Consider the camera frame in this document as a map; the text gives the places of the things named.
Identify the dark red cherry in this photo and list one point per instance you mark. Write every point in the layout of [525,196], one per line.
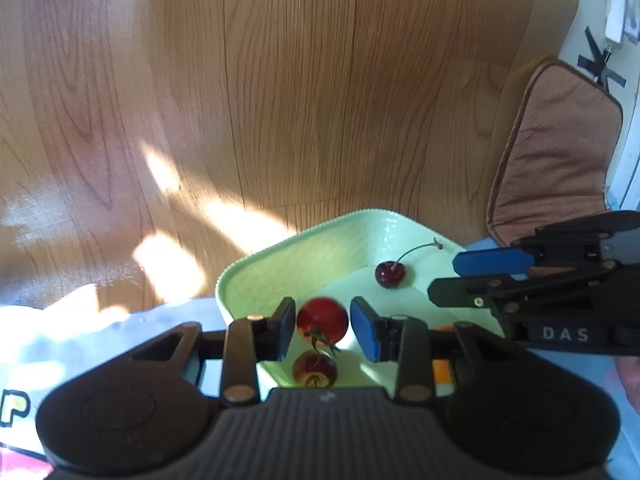
[391,274]

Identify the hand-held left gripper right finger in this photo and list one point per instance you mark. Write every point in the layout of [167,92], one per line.
[362,327]

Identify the printed cartoon blanket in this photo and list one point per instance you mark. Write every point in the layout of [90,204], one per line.
[75,340]

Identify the brown seat cushion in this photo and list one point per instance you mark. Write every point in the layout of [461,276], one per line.
[555,160]

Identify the white power strip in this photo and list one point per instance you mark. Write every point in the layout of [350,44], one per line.
[617,10]

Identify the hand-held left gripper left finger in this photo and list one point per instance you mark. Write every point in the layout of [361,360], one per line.
[286,327]

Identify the red cherry tomato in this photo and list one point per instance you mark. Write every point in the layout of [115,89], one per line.
[322,317]
[314,369]

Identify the black tape strips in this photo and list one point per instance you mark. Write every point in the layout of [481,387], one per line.
[597,62]

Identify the wood grain vinyl sheet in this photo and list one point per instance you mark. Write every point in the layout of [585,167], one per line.
[300,85]

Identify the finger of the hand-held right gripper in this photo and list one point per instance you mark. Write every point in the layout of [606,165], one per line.
[490,261]
[465,292]

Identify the light green bowl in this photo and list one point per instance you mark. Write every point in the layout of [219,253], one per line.
[310,265]

